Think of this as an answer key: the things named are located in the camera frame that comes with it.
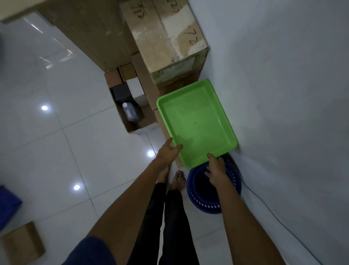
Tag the person's left hand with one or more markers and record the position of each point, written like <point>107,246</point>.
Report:
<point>166,154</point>

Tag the person's right hand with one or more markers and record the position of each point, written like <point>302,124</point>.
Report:
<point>218,170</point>

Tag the person's right thumb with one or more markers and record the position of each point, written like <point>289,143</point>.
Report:
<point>211,157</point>

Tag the person's left thumb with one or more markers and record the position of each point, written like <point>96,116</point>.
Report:
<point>178,148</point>

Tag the green plastic tray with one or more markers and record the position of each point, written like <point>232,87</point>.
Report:
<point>196,122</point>

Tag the person's right forearm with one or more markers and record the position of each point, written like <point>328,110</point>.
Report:
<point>242,223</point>

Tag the person's left forearm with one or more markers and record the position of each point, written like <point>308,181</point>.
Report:
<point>128,202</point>

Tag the person's left foot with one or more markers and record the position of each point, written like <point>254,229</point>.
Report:
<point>163,174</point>

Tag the person's foot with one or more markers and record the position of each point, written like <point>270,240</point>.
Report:
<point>178,180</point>
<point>163,174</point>

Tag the person's right foot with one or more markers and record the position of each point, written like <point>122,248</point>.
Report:
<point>178,180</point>

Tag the blue perforated plastic basket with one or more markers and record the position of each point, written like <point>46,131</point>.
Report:
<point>203,196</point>

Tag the open small cardboard box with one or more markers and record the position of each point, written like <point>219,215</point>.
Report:
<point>136,109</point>

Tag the grey bottle with white cap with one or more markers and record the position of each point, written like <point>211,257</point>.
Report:
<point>131,112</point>

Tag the person's right leg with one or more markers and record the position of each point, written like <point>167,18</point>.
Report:
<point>177,226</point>

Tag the person's leg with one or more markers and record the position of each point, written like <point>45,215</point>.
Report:
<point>148,223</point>
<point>177,226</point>

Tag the black box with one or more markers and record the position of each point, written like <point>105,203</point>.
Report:
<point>120,92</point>

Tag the person's left leg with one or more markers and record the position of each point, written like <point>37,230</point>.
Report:
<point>148,223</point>

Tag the small closed brown cardboard box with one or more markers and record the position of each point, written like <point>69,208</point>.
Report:
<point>114,77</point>

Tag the large taped cardboard box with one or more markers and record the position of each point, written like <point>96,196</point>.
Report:
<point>169,38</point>

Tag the person's blue sleeve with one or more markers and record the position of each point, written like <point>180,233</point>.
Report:
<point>87,252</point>

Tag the wooden cabinet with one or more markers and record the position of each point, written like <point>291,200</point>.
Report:
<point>90,30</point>

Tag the blue fabric object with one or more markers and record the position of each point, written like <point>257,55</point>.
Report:
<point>7,207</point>

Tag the flat brown cardboard piece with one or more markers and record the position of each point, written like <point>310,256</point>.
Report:
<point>23,244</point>

